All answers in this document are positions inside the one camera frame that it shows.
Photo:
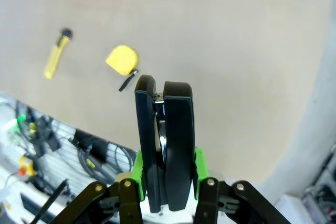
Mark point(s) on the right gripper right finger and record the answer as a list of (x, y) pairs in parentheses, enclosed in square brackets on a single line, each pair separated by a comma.
[(202, 171)]

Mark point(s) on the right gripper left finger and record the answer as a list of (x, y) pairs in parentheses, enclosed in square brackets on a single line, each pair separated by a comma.
[(137, 176)]

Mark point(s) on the black stapler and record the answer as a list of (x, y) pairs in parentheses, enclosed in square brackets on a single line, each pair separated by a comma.
[(178, 134)]

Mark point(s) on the yellow tape measure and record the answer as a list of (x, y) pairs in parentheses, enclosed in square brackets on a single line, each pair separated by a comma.
[(122, 57)]

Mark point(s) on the black power adapter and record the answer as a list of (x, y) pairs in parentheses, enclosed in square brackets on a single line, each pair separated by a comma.
[(86, 140)]

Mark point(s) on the yellow emergency stop box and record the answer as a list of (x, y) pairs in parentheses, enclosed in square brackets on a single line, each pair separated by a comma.
[(26, 167)]

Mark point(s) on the yellow utility knife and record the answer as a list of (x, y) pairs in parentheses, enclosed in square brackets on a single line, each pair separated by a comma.
[(53, 58)]

